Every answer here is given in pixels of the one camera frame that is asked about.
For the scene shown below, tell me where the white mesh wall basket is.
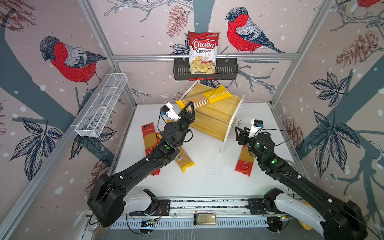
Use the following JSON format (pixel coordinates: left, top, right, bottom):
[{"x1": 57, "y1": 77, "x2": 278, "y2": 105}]
[{"x1": 75, "y1": 73, "x2": 128, "y2": 138}]

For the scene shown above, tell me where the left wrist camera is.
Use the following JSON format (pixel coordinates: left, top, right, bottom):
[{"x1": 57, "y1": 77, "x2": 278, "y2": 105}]
[{"x1": 161, "y1": 102, "x2": 181, "y2": 122}]

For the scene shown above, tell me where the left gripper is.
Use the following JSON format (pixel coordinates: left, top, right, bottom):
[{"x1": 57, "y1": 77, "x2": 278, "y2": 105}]
[{"x1": 174, "y1": 101, "x2": 194, "y2": 147}]

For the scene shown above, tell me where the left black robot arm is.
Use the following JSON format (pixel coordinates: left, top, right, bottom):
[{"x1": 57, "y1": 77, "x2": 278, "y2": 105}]
[{"x1": 87, "y1": 102, "x2": 196, "y2": 228}]

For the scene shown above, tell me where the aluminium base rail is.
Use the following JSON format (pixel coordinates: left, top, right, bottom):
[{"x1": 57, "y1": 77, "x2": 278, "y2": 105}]
[{"x1": 85, "y1": 196, "x2": 298, "y2": 230}]

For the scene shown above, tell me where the red spaghetti box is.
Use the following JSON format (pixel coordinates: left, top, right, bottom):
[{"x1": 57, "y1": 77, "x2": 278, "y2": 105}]
[
  {"x1": 235, "y1": 146, "x2": 255, "y2": 177},
  {"x1": 142, "y1": 123, "x2": 160, "y2": 156}
]

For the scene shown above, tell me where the yellow plush toy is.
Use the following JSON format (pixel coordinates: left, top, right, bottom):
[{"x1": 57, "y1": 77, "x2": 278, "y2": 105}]
[{"x1": 299, "y1": 220, "x2": 313, "y2": 231}]

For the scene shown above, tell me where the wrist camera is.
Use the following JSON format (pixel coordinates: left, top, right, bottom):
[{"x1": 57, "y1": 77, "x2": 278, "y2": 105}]
[
  {"x1": 249, "y1": 119, "x2": 264, "y2": 138},
  {"x1": 161, "y1": 102, "x2": 181, "y2": 122}
]

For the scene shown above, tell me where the Chuba cassava chips bag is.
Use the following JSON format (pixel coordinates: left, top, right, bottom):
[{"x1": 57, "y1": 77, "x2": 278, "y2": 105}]
[{"x1": 188, "y1": 32, "x2": 220, "y2": 74}]

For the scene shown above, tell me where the red spaghetti box far left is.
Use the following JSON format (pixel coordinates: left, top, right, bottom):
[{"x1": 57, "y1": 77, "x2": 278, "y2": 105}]
[{"x1": 142, "y1": 123, "x2": 160, "y2": 156}]

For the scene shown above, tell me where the yellow spaghetti bag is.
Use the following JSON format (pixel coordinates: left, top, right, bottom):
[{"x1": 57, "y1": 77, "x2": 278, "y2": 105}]
[
  {"x1": 176, "y1": 85, "x2": 232, "y2": 109},
  {"x1": 157, "y1": 133, "x2": 196, "y2": 173}
]

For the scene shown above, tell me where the red spaghetti box right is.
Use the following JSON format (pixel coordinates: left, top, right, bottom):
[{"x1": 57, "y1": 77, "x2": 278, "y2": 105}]
[{"x1": 235, "y1": 146, "x2": 255, "y2": 177}]

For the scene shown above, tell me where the clear tape roll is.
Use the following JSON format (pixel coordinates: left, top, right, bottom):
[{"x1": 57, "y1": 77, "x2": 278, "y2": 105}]
[{"x1": 284, "y1": 161, "x2": 301, "y2": 177}]

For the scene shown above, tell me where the black wire hanging basket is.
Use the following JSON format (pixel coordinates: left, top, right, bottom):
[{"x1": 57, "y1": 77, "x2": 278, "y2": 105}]
[{"x1": 173, "y1": 57, "x2": 239, "y2": 81}]

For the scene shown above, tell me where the horizontal aluminium frame bar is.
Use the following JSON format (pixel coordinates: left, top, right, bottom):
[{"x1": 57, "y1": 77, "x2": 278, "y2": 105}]
[{"x1": 112, "y1": 53, "x2": 300, "y2": 63}]

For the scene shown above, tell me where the wooden two-tier shelf rack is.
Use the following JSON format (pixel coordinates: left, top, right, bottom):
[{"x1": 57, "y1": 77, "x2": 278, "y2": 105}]
[{"x1": 176, "y1": 82, "x2": 245, "y2": 152}]

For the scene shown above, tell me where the small glass container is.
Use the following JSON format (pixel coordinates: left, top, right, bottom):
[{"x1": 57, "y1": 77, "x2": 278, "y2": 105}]
[{"x1": 194, "y1": 213, "x2": 217, "y2": 226}]

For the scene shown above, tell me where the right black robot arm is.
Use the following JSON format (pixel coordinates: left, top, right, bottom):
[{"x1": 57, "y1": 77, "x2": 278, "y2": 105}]
[{"x1": 235, "y1": 127, "x2": 368, "y2": 240}]

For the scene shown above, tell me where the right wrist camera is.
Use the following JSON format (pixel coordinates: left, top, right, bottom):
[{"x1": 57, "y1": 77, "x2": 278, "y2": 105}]
[{"x1": 249, "y1": 119, "x2": 264, "y2": 138}]

